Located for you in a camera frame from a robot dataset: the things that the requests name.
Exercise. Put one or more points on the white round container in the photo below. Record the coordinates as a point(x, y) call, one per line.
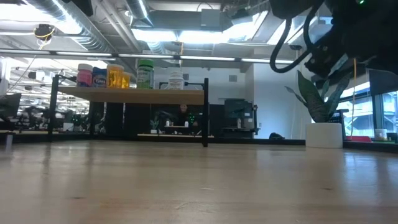
point(380, 134)

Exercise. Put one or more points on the black ceiling-mounted camera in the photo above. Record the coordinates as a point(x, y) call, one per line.
point(44, 31)

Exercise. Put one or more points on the green succulent plant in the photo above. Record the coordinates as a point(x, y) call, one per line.
point(314, 105)

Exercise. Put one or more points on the white medicine bottle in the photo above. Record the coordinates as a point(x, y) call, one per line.
point(175, 81)

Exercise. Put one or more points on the black equipment rack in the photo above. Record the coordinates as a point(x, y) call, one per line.
point(237, 115)

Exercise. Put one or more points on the blue-capped medicine bottle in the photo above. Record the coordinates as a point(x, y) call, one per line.
point(99, 79)

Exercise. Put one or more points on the orange bottle white cap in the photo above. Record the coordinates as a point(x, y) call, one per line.
point(126, 81)
point(114, 77)

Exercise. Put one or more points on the black metal shelf frame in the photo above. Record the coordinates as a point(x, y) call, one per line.
point(205, 124)

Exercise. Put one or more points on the wooden shelf board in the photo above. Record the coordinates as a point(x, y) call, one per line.
point(133, 96)

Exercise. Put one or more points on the green-capped medicine bottle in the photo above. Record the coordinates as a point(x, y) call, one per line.
point(145, 76)

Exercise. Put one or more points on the long ceiling light bar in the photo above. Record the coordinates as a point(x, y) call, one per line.
point(146, 56)

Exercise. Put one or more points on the person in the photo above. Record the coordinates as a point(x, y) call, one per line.
point(183, 116)

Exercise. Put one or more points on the white plant pot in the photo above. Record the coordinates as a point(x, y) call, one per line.
point(323, 135)

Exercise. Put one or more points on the red tray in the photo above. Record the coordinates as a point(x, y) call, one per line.
point(357, 138)

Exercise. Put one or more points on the silver ventilation duct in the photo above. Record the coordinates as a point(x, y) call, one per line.
point(77, 25)

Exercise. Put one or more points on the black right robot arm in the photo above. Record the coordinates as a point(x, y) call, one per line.
point(367, 28)

